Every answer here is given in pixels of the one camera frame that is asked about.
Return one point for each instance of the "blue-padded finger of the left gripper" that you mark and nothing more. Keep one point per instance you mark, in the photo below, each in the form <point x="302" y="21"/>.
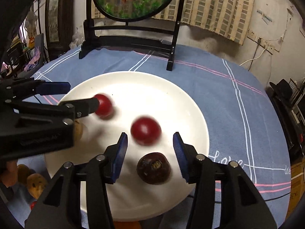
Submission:
<point x="53" y="88"/>
<point x="82" y="107"/>

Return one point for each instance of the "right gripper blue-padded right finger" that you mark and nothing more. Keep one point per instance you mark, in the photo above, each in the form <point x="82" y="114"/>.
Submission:
<point x="242" y="206"/>

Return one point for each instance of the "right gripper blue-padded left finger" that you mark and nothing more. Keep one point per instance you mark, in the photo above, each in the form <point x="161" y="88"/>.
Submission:
<point x="59" y="204"/>

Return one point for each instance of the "dark red cherry fruit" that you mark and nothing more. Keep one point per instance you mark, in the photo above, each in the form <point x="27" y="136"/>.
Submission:
<point x="105" y="108"/>

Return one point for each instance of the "large red plum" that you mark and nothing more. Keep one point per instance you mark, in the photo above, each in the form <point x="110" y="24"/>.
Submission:
<point x="145" y="131"/>

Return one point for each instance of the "dark red mangosteen-like fruit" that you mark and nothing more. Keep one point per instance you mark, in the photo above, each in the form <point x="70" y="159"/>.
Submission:
<point x="154" y="168"/>

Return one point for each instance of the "tan passion fruit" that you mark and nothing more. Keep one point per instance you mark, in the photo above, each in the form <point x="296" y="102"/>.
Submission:
<point x="77" y="130"/>

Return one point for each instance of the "small red cherry tomato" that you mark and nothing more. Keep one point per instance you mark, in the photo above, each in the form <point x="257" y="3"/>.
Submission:
<point x="32" y="205"/>

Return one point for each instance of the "tan speckled round fruit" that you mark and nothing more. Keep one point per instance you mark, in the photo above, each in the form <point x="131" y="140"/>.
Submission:
<point x="36" y="184"/>

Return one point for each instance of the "pale beige round fruit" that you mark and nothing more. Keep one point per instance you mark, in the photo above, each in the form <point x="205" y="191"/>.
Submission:
<point x="23" y="173"/>

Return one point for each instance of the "cardboard box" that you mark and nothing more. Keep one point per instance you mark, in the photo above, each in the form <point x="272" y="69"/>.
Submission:
<point x="297" y="187"/>

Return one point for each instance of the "large orange tangerine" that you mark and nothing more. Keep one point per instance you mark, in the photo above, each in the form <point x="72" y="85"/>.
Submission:
<point x="127" y="225"/>

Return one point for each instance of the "white round plate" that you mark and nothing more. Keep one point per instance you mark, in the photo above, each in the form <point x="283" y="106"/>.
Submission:
<point x="136" y="94"/>

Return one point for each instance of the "blue striped tablecloth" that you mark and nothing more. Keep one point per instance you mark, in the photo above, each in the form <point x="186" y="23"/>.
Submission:
<point x="242" y="123"/>

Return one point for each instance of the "dark framed landscape painting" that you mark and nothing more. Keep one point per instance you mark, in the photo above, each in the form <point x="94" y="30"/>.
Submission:
<point x="58" y="26"/>

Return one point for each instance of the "black desk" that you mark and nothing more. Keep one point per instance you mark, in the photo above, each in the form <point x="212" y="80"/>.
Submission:
<point x="291" y="125"/>

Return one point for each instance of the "black framed goldfish screen ornament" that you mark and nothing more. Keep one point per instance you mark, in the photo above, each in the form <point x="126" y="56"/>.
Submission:
<point x="106" y="15"/>

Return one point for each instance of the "black hat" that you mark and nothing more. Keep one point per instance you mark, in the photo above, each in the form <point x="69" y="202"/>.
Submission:
<point x="282" y="89"/>

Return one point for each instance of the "beige checkered curtain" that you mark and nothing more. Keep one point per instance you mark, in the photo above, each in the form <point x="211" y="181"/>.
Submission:
<point x="227" y="18"/>

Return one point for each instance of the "wall power strip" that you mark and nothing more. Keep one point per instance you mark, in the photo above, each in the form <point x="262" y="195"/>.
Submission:
<point x="269" y="45"/>

